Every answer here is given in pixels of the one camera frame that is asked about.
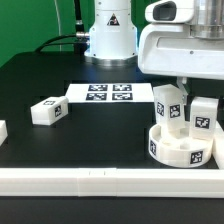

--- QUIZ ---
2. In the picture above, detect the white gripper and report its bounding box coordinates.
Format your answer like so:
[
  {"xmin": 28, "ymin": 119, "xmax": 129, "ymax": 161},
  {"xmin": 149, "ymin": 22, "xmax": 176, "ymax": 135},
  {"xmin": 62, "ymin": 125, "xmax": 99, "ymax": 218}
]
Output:
[{"xmin": 138, "ymin": 0, "xmax": 224, "ymax": 104}]

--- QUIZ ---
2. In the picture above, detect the white round stool seat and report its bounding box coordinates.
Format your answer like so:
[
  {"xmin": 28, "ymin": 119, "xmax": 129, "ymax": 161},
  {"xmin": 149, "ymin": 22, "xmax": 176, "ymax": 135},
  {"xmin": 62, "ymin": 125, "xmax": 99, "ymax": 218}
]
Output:
[{"xmin": 148, "ymin": 122, "xmax": 213, "ymax": 168}]

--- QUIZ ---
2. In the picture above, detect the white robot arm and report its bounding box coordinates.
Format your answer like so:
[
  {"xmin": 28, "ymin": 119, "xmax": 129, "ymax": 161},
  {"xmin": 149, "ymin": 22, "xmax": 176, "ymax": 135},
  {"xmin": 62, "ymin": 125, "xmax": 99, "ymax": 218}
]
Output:
[{"xmin": 85, "ymin": 0, "xmax": 224, "ymax": 85}]

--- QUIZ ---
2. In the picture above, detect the white marker sheet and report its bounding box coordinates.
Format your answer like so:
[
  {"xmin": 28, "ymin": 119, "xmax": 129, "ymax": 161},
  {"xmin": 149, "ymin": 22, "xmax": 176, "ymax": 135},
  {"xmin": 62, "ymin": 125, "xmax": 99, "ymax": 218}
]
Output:
[{"xmin": 66, "ymin": 83, "xmax": 154, "ymax": 103}]

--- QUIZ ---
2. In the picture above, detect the white front fence bar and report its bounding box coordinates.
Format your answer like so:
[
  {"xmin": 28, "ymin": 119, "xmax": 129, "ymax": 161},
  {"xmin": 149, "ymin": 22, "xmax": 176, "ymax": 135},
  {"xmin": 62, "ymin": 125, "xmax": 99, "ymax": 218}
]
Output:
[{"xmin": 0, "ymin": 168, "xmax": 224, "ymax": 198}]

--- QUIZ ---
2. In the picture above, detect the white left fence bar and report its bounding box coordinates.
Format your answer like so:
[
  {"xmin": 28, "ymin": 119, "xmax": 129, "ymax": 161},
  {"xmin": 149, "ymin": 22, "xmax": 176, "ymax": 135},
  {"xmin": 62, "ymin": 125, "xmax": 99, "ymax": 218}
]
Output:
[{"xmin": 0, "ymin": 120, "xmax": 8, "ymax": 146}]

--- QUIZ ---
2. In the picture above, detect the black cable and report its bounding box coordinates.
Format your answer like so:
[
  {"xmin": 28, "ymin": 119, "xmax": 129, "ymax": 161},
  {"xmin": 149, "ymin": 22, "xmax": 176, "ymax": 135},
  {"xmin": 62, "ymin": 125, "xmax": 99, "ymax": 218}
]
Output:
[{"xmin": 34, "ymin": 31, "xmax": 91, "ymax": 54}]

